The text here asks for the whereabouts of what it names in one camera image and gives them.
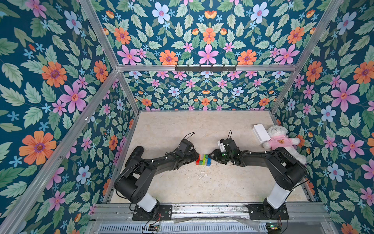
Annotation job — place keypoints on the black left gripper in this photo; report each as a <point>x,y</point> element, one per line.
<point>195,157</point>

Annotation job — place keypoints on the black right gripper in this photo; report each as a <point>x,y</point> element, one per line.
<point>219,155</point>

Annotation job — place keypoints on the red lego brick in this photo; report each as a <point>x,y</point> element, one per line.
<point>199,160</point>

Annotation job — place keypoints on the blue lego brick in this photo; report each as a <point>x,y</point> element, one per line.
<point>208,162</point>

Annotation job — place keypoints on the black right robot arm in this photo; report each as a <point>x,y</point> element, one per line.
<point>286,170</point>

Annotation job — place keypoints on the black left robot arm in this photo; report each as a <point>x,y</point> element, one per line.
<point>134,181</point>

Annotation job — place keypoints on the white rectangular box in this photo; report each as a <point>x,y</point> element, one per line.
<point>261,133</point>

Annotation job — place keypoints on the black oval remote pad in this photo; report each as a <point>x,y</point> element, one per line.
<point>137,153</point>

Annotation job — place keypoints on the white teddy bear pink shirt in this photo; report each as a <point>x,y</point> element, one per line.
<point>279,138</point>

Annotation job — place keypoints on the left small circuit board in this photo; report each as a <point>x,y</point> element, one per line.
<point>153,228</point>

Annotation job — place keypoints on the small circuit board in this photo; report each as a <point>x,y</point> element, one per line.
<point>273,228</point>
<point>153,228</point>

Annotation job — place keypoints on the right small circuit board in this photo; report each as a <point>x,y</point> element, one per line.
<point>273,228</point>

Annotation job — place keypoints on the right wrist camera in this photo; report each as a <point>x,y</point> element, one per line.
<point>222,145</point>

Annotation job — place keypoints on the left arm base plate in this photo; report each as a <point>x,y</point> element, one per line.
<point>160,212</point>

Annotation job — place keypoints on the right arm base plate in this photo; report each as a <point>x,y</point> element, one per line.
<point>266,212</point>

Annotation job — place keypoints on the aluminium front rail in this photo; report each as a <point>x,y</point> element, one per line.
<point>298,211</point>

